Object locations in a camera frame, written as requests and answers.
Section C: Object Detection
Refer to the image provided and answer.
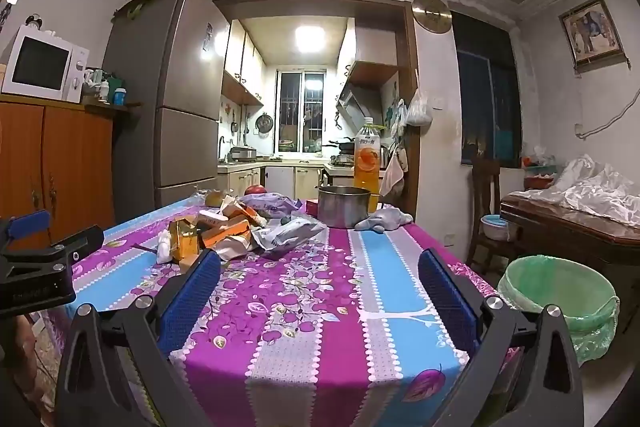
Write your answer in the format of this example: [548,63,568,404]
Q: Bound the white cloth bundle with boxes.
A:
[156,230,172,265]

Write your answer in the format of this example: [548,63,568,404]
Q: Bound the gold cigarette carton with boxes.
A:
[168,218,200,261]

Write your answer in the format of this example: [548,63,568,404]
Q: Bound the orange white paper bag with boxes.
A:
[200,218,250,249]

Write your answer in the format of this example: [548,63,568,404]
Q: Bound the orange paper box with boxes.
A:
[220,197,268,228]

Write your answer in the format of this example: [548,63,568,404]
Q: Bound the silver foil bag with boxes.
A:
[250,213,328,255]

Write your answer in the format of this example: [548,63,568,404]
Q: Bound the kitchen window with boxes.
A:
[276,70,326,154]

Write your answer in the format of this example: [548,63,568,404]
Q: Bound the orange wooden cabinet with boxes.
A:
[1,94,116,251]

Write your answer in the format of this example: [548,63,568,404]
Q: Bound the wooden chair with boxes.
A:
[465,156,509,274]

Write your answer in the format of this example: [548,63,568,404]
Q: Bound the dark wooden dining table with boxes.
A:
[500,195,639,273]

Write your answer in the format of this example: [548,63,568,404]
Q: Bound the blue basin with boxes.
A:
[480,215,510,242]

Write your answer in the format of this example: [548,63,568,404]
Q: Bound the bread bun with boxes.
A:
[205,190,226,208]

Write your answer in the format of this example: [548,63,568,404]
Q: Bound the white microwave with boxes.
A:
[1,25,90,103]

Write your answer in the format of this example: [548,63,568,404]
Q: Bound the purple snack bag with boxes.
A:
[240,193,303,219]

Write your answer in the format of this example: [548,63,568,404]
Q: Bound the red apple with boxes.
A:
[244,184,267,195]

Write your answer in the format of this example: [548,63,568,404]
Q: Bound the purple floral tablecloth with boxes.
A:
[64,193,501,427]

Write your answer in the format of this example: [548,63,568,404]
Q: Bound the white plastic sheet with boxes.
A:
[511,155,640,228]

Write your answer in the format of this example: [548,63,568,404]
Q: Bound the red small box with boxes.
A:
[305,199,319,217]

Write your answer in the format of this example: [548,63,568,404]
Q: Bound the grey glove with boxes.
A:
[355,206,413,234]

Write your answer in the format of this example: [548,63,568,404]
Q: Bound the steel pot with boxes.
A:
[318,185,371,230]

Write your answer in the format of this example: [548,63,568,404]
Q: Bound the grey refrigerator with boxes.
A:
[102,0,230,222]

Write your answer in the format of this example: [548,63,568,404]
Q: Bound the pink hanging towel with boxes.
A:
[380,146,408,200]

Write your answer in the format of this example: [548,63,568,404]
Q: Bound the dark window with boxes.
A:
[452,12,522,168]

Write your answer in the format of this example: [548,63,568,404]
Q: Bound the orange juice bottle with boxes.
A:
[354,117,381,213]

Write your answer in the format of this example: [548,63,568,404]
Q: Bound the hanging white plastic bag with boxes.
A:
[406,89,433,128]

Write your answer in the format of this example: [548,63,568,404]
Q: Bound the framed elephant picture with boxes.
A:
[560,0,626,70]

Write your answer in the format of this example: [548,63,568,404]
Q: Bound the wall cable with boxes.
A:
[572,89,640,141]

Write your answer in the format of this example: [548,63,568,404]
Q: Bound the round gold wall clock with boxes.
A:
[411,0,452,35]

